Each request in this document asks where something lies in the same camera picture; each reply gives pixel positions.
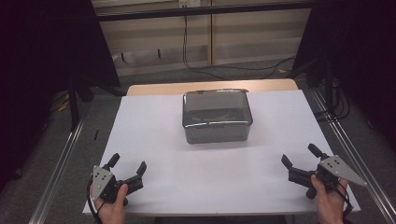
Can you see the person's left hand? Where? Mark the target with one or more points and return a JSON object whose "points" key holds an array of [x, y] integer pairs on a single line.
{"points": [[113, 213]]}

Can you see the wooden table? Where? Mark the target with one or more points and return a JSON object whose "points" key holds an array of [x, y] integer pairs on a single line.
{"points": [[174, 88]]}

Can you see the beige wooden cabinet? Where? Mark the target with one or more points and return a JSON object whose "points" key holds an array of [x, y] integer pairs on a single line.
{"points": [[249, 37]]}

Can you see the yellow floor item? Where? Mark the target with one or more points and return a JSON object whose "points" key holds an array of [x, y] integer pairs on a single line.
{"points": [[63, 106]]}

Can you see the black horizontal bar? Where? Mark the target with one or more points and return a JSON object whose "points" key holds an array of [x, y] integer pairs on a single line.
{"points": [[202, 10]]}

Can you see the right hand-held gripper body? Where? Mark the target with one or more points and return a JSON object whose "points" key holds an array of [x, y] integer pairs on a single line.
{"points": [[337, 168]]}

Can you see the white table sheet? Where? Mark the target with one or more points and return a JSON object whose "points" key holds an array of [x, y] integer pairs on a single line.
{"points": [[199, 180]]}

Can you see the white wall socket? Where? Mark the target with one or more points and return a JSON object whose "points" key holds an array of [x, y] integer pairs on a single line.
{"points": [[189, 3]]}

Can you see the black curtain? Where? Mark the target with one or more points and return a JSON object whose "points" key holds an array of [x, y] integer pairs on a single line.
{"points": [[46, 46], [358, 46]]}

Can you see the black metal stand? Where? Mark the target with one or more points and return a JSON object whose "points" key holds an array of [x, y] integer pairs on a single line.
{"points": [[73, 105]]}

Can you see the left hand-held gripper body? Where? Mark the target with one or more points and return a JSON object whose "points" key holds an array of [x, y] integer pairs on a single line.
{"points": [[106, 189]]}

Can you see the metal floor rail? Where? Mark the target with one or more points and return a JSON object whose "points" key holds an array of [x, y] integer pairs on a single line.
{"points": [[351, 155], [56, 177]]}

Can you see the person's right hand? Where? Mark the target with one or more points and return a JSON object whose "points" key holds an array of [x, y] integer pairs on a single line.
{"points": [[330, 205]]}

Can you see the small black floor item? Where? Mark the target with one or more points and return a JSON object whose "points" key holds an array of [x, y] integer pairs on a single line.
{"points": [[96, 134]]}

